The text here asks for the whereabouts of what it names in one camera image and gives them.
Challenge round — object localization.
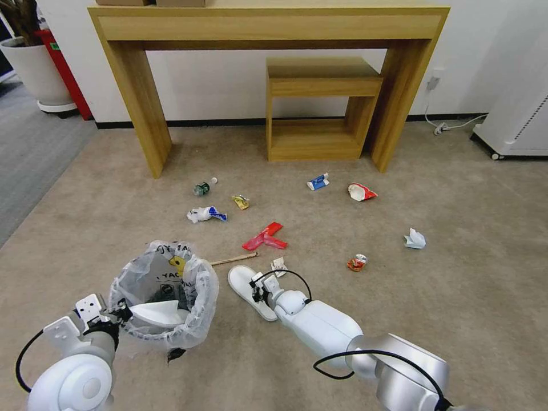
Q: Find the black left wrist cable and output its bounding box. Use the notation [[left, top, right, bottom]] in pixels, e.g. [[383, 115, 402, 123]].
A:
[[15, 328, 45, 393]]

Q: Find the large wooden desk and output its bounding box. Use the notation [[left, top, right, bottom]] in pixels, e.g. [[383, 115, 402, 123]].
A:
[[87, 4, 452, 180]]

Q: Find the red folded paper packaging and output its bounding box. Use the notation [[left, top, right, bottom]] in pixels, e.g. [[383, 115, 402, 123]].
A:
[[241, 221, 288, 252]]

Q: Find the black right elbow cable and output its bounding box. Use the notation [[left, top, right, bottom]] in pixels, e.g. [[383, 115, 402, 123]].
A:
[[313, 349, 451, 408]]

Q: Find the blue and white carton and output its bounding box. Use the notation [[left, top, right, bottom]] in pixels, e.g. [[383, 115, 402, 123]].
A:
[[306, 172, 331, 192]]

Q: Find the white wheeled pot stand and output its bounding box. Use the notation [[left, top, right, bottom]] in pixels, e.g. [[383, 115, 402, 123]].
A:
[[36, 99, 80, 120]]

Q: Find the trash bin with plastic liner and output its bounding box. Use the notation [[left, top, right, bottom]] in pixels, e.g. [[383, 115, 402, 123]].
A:
[[108, 240, 220, 350]]

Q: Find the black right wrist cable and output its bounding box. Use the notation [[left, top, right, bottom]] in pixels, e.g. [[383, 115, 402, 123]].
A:
[[269, 269, 313, 305]]

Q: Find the brown plant trunk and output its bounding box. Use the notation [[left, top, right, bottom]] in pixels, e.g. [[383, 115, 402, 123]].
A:
[[0, 0, 45, 47]]

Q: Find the red cabinet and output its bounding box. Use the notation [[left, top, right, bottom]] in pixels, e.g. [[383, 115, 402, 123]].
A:
[[34, 29, 95, 121]]

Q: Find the white slipper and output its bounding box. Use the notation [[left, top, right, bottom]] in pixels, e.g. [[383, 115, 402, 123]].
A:
[[227, 265, 280, 323], [128, 299, 190, 331]]

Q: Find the crumpled white paper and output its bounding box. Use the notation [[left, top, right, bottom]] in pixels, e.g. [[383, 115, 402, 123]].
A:
[[402, 227, 428, 251]]

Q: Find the white power cable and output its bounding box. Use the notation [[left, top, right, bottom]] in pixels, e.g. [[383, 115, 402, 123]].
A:
[[424, 87, 489, 136]]

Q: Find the white wheeled appliance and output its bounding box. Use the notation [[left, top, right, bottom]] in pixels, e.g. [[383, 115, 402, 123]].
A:
[[469, 91, 548, 162]]

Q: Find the white and blue plastic wrapper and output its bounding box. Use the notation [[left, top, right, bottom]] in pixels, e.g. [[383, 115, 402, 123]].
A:
[[186, 205, 228, 225]]

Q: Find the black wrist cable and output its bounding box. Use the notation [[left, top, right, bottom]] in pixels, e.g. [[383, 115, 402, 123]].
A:
[[269, 269, 313, 305], [15, 328, 45, 393]]

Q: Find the white plant pot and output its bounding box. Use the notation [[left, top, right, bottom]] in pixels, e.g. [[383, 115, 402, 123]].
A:
[[0, 36, 77, 108]]

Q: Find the red and white snack bag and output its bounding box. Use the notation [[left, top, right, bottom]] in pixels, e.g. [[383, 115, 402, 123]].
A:
[[347, 182, 379, 203]]

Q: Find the thin wooden stick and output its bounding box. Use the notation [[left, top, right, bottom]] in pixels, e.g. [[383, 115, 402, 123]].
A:
[[209, 252, 260, 267]]

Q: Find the small wooden side table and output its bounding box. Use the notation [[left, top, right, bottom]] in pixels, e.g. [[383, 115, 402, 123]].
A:
[[265, 56, 385, 163]]

